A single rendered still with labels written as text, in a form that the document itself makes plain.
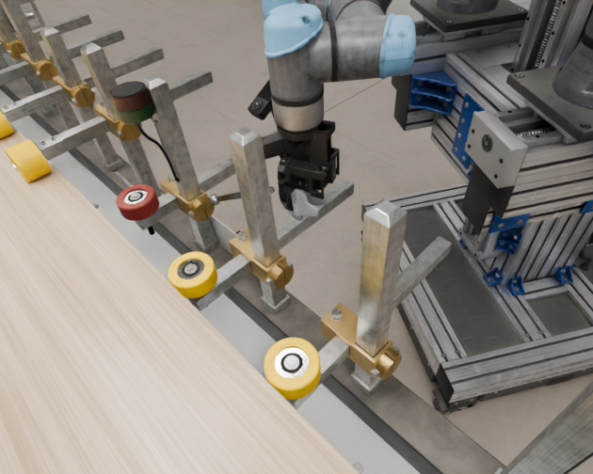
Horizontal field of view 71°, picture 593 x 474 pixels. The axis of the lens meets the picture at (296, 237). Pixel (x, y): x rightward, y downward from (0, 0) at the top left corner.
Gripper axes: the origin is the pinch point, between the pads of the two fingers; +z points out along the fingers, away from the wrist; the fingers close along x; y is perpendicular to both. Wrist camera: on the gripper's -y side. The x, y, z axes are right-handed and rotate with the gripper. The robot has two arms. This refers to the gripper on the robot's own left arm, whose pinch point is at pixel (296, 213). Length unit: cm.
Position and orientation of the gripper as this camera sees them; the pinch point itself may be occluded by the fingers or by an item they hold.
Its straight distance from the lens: 78.4
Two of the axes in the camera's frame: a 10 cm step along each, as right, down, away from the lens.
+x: 4.3, -6.8, 6.0
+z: 0.7, 6.9, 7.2
